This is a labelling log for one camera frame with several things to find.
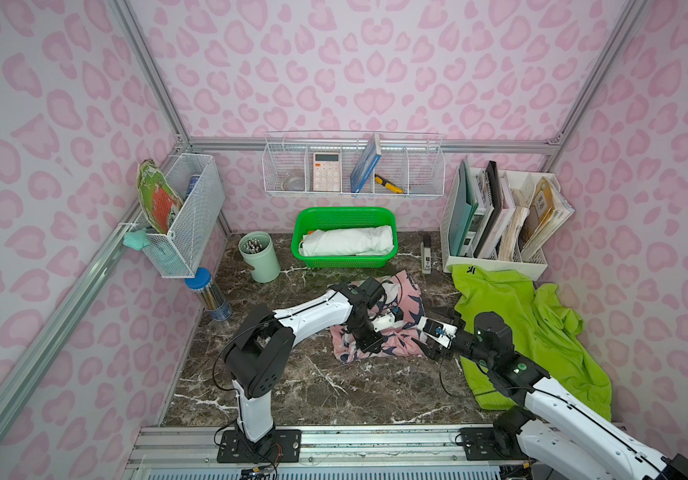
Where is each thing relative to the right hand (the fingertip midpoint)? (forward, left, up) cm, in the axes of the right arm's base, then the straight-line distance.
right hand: (423, 319), depth 77 cm
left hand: (-1, +12, -12) cm, 17 cm away
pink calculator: (+44, +27, +14) cm, 54 cm away
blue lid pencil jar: (+8, +60, -2) cm, 60 cm away
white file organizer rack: (+27, -24, +9) cm, 37 cm away
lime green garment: (+5, -38, -13) cm, 40 cm away
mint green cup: (+23, +48, +1) cm, 54 cm away
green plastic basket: (+48, +36, -10) cm, 60 cm away
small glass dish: (+39, +37, +13) cm, 56 cm away
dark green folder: (+30, -14, +11) cm, 35 cm away
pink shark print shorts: (+17, +3, -14) cm, 23 cm away
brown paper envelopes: (+32, -41, +7) cm, 53 cm away
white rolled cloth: (+31, +19, -5) cm, 37 cm away
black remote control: (+35, -7, -14) cm, 38 cm away
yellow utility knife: (+43, +8, +10) cm, 45 cm away
